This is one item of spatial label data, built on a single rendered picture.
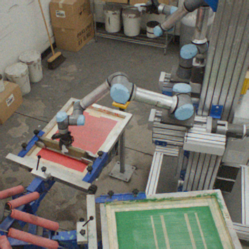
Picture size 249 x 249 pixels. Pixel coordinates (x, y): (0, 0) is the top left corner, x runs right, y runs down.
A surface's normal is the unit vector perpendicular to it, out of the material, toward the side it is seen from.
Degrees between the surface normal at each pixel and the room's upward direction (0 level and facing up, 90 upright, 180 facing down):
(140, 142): 0
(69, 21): 90
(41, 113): 0
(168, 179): 0
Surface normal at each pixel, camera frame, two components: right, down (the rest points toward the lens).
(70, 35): -0.48, 0.63
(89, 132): -0.07, -0.71
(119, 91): -0.22, 0.66
